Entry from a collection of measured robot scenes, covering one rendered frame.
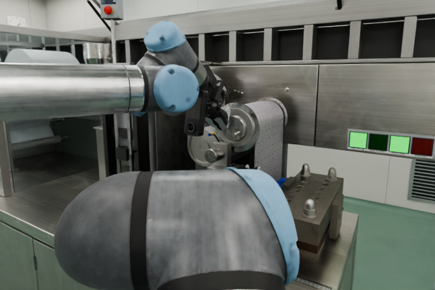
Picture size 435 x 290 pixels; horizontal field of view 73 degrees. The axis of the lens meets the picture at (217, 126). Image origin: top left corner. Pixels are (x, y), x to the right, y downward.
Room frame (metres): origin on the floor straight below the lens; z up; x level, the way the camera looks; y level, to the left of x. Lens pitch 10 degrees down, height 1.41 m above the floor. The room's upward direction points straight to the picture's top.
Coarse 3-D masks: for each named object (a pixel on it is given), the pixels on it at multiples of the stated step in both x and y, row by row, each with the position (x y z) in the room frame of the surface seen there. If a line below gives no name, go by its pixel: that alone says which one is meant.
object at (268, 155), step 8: (280, 136) 1.01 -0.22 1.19; (256, 144) 0.84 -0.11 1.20; (264, 144) 0.89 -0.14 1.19; (272, 144) 0.95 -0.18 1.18; (280, 144) 1.02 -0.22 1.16; (256, 152) 0.84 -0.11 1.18; (264, 152) 0.89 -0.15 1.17; (272, 152) 0.95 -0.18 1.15; (280, 152) 1.02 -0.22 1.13; (256, 160) 0.84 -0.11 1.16; (264, 160) 0.89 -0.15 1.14; (272, 160) 0.95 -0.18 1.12; (280, 160) 1.02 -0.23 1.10; (264, 168) 0.89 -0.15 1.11; (272, 168) 0.95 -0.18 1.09; (280, 168) 1.03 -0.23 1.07; (272, 176) 0.96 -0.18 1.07; (280, 176) 1.03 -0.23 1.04
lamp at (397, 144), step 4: (392, 136) 0.93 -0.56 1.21; (392, 140) 0.93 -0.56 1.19; (396, 140) 0.92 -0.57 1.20; (400, 140) 0.92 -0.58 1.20; (404, 140) 0.91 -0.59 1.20; (408, 140) 0.91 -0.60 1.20; (392, 144) 0.93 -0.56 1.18; (396, 144) 0.92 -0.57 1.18; (400, 144) 0.92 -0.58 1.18; (404, 144) 0.91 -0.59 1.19; (392, 148) 0.93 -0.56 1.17; (396, 148) 0.92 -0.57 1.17; (400, 148) 0.92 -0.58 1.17; (404, 148) 0.91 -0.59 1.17; (404, 152) 0.91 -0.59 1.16
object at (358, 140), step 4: (352, 132) 0.99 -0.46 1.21; (352, 136) 0.99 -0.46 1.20; (356, 136) 0.98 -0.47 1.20; (360, 136) 0.98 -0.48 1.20; (364, 136) 0.97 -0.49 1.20; (352, 140) 0.99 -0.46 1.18; (356, 140) 0.98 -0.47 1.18; (360, 140) 0.98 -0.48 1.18; (364, 140) 0.97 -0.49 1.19; (352, 144) 0.99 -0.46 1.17; (356, 144) 0.98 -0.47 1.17; (360, 144) 0.98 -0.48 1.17; (364, 144) 0.97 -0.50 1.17
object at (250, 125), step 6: (234, 108) 0.86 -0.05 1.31; (234, 114) 0.86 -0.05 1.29; (240, 114) 0.85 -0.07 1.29; (246, 114) 0.84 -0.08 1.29; (246, 120) 0.84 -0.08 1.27; (252, 126) 0.83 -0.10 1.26; (222, 132) 0.88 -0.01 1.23; (252, 132) 0.83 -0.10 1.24; (222, 138) 0.88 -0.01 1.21; (246, 138) 0.84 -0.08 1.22; (234, 144) 0.85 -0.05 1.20; (240, 144) 0.84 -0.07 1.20
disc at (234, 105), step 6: (234, 102) 0.87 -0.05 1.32; (240, 108) 0.86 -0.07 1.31; (246, 108) 0.85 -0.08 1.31; (252, 114) 0.84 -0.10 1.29; (252, 120) 0.84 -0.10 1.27; (258, 120) 0.83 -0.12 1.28; (258, 126) 0.83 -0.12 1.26; (216, 132) 0.90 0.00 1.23; (258, 132) 0.83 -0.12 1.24; (252, 138) 0.83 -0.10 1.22; (246, 144) 0.84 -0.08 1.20; (252, 144) 0.83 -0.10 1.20; (234, 150) 0.86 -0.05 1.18; (240, 150) 0.85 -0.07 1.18; (246, 150) 0.85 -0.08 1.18
